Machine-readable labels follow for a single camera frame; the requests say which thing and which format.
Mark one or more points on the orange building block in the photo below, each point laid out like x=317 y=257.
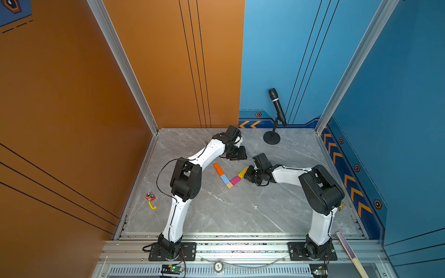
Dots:
x=219 y=169

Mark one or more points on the folded hand fan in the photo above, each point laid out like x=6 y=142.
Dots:
x=351 y=254

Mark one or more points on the left green circuit board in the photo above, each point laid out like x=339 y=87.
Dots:
x=172 y=271

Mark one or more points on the small red toy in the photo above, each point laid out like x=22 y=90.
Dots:
x=150 y=197

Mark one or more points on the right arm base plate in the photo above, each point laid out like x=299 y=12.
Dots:
x=302 y=251

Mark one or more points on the blue building block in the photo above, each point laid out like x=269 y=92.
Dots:
x=225 y=179

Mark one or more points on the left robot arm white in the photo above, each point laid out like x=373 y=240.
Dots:
x=186 y=182

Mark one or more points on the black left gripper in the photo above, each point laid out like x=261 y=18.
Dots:
x=241 y=155

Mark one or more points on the aluminium corner post right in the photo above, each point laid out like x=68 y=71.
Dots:
x=377 y=24

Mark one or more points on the yellow building block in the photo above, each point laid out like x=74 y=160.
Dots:
x=243 y=172

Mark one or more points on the pink building block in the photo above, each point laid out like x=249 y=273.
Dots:
x=235 y=180

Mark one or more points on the green circuit board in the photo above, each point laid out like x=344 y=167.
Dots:
x=172 y=271
x=319 y=271

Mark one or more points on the round silver disc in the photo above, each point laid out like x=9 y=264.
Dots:
x=218 y=266

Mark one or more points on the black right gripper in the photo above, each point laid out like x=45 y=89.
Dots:
x=247 y=175

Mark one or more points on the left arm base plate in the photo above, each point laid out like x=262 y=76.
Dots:
x=173 y=252

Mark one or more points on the black microphone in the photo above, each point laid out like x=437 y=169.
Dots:
x=275 y=99

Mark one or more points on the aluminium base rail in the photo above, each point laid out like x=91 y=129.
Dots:
x=245 y=255

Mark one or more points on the brass bell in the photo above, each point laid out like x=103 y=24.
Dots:
x=341 y=206

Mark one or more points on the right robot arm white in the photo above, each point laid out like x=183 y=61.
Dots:
x=323 y=194

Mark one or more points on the small yellow hook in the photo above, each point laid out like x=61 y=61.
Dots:
x=152 y=206

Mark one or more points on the aluminium corner post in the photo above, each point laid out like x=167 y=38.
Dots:
x=104 y=21
x=377 y=24

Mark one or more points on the black microphone stand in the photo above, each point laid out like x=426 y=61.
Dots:
x=272 y=137

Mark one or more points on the right green circuit board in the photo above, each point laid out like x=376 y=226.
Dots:
x=319 y=271

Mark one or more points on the aluminium corner post left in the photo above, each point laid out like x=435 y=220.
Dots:
x=104 y=21

